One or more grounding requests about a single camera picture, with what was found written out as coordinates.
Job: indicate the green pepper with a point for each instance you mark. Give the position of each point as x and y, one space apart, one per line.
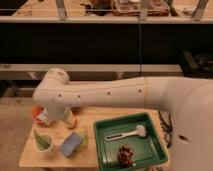
41 141

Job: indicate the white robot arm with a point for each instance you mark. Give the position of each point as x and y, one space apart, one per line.
188 100

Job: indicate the orange fruit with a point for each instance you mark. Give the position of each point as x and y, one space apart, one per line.
71 121

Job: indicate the white dish brush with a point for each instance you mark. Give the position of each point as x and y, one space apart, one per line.
140 131

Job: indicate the blue yellow sponge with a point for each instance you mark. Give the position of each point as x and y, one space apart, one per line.
73 143

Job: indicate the brown pine cone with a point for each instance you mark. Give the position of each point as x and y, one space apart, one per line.
124 155

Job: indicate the crumpled white blue cloth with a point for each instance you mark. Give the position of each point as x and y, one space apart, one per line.
42 117

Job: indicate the orange bowl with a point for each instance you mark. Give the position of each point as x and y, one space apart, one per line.
36 110

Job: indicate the green plastic tray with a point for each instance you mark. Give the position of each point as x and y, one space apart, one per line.
147 151

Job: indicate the cream striped cup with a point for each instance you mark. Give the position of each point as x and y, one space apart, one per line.
50 152

